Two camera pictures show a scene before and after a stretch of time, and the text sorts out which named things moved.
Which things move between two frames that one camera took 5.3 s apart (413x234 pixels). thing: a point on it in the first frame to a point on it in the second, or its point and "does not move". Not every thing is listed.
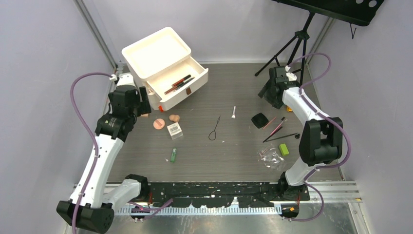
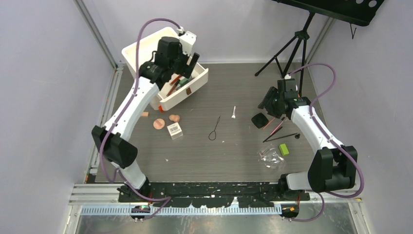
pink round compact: (159, 124) does not move
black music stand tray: (359, 12) does not move
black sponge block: (259, 120) does not move
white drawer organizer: (161, 62) does not move
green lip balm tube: (173, 156) to (183, 81)
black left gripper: (143, 105) to (184, 71)
